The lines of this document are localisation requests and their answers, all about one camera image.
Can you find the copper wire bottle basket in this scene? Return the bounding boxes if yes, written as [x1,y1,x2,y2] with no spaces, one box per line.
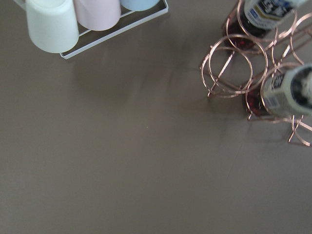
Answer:
[200,0,312,147]

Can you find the tea bottle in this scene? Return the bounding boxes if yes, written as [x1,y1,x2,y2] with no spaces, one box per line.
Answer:
[246,63,312,118]
[223,0,305,39]

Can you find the pastel blue cup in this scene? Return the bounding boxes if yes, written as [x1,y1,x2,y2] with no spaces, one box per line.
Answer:
[120,0,159,11]

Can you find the pastel pink cup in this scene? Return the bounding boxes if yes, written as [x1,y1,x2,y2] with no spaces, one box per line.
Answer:
[74,0,121,31]

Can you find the pastel white cup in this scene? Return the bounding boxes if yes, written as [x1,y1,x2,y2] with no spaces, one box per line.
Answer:
[25,0,79,53]

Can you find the white wire cup rack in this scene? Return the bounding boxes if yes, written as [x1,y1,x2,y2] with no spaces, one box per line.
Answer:
[15,0,169,59]

